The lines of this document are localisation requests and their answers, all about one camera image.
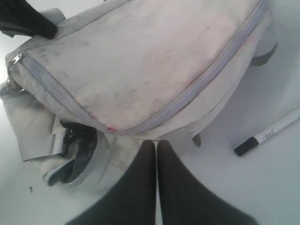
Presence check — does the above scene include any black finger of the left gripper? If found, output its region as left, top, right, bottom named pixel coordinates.
left=0, top=0, right=58, bottom=39

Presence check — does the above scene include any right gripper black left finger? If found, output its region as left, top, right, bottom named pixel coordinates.
left=68, top=140, right=157, bottom=225

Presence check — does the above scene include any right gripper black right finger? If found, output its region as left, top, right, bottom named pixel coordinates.
left=157, top=140, right=255, bottom=225

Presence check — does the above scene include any white marker black cap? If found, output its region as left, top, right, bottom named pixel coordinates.
left=234, top=108, right=300, bottom=157

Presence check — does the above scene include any white fabric backpack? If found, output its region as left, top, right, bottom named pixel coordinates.
left=0, top=0, right=274, bottom=190

